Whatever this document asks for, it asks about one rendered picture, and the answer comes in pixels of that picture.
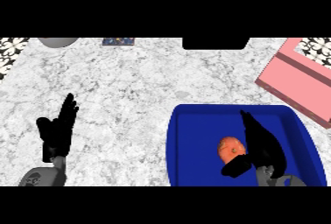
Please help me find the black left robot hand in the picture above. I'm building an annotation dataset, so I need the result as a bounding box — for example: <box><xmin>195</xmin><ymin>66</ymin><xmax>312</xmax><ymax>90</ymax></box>
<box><xmin>35</xmin><ymin>93</ymin><xmax>80</xmax><ymax>164</ymax></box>

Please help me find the orange squash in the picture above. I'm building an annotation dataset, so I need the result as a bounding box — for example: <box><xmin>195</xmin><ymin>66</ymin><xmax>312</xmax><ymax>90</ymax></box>
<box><xmin>217</xmin><ymin>136</ymin><xmax>248</xmax><ymax>165</ymax></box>

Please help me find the black appliance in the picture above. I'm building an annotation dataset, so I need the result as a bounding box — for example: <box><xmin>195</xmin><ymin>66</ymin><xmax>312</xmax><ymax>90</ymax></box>
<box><xmin>180</xmin><ymin>38</ymin><xmax>251</xmax><ymax>51</ymax></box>

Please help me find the grey round bowl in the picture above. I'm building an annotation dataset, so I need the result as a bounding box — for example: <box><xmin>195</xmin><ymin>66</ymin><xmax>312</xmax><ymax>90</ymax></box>
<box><xmin>35</xmin><ymin>38</ymin><xmax>80</xmax><ymax>49</ymax></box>

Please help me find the blue plastic tray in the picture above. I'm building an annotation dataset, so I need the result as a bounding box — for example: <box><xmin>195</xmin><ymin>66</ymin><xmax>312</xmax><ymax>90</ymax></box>
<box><xmin>166</xmin><ymin>103</ymin><xmax>328</xmax><ymax>187</ymax></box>

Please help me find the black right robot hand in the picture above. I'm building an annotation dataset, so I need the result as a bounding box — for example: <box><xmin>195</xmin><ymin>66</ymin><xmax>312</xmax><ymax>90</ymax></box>
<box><xmin>220</xmin><ymin>109</ymin><xmax>287</xmax><ymax>179</ymax></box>

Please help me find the pink cardboard box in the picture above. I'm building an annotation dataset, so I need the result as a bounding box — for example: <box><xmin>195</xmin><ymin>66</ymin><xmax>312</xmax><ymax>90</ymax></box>
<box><xmin>253</xmin><ymin>38</ymin><xmax>331</xmax><ymax>130</ymax></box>

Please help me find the dark blue patterned box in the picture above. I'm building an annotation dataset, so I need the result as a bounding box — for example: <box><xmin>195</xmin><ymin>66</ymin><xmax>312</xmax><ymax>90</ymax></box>
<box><xmin>100</xmin><ymin>38</ymin><xmax>136</xmax><ymax>46</ymax></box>

